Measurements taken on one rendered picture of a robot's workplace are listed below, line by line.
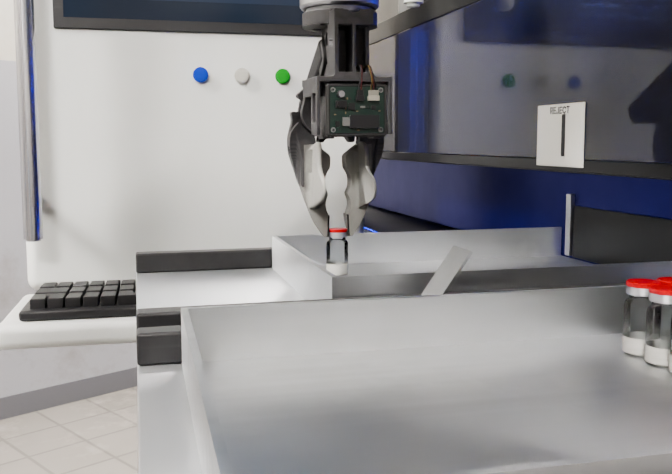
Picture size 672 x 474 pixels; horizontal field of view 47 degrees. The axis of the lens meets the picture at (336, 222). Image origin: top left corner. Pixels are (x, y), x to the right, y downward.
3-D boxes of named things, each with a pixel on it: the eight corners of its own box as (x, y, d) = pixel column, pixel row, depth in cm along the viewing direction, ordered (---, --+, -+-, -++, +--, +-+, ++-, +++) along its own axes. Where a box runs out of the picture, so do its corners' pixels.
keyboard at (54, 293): (329, 286, 112) (329, 269, 112) (352, 306, 99) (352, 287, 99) (36, 298, 104) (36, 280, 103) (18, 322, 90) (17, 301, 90)
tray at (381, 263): (558, 256, 91) (559, 226, 91) (720, 300, 66) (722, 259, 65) (272, 268, 82) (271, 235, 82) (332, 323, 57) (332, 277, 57)
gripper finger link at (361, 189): (360, 241, 73) (352, 143, 72) (344, 234, 78) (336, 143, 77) (392, 237, 73) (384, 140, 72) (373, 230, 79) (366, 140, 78)
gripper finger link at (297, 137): (287, 185, 75) (293, 93, 74) (284, 184, 76) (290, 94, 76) (334, 188, 76) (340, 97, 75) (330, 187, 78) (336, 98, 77)
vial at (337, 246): (345, 271, 79) (345, 229, 78) (350, 275, 77) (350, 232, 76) (324, 272, 78) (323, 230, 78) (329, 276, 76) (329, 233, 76)
